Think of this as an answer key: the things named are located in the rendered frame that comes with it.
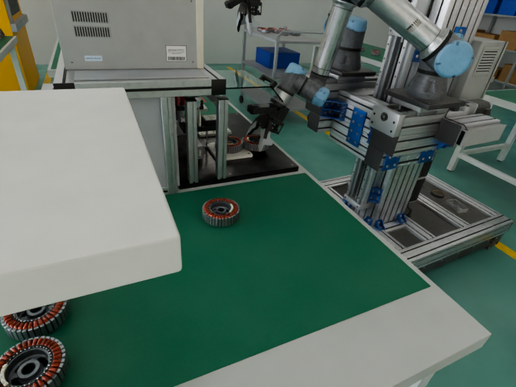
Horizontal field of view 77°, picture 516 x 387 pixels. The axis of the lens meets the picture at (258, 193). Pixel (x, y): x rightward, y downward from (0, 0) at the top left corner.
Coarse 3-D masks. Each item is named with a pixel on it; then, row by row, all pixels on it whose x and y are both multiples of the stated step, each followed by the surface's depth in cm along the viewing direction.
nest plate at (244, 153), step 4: (208, 144) 135; (212, 144) 135; (208, 148) 133; (212, 148) 132; (244, 148) 134; (212, 152) 129; (240, 152) 131; (244, 152) 131; (248, 152) 132; (228, 156) 127; (232, 156) 127; (236, 156) 128; (240, 156) 128; (244, 156) 129; (248, 156) 130; (252, 156) 131
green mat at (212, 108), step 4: (204, 96) 201; (208, 100) 195; (204, 104) 188; (208, 104) 188; (212, 104) 189; (228, 104) 191; (208, 108) 182; (212, 108) 183; (216, 108) 184; (228, 108) 185; (232, 108) 186; (184, 112) 174; (200, 112) 176; (204, 112) 177; (208, 112) 177; (212, 112) 178; (216, 112) 178; (228, 112) 180; (232, 112) 180; (236, 112) 181
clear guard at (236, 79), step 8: (224, 72) 123; (232, 72) 124; (240, 72) 126; (248, 72) 127; (232, 80) 115; (240, 80) 116; (248, 80) 116; (256, 80) 117; (232, 88) 107; (264, 88) 125; (272, 88) 113
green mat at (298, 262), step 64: (192, 192) 109; (256, 192) 113; (320, 192) 116; (192, 256) 84; (256, 256) 86; (320, 256) 88; (384, 256) 90; (0, 320) 65; (64, 320) 66; (128, 320) 67; (192, 320) 68; (256, 320) 69; (320, 320) 71; (64, 384) 56; (128, 384) 57
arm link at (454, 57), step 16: (352, 0) 107; (368, 0) 104; (384, 0) 103; (400, 0) 103; (384, 16) 107; (400, 16) 105; (416, 16) 104; (400, 32) 109; (416, 32) 106; (432, 32) 105; (448, 32) 105; (416, 48) 111; (432, 48) 106; (448, 48) 104; (464, 48) 103; (432, 64) 110; (448, 64) 107; (464, 64) 106
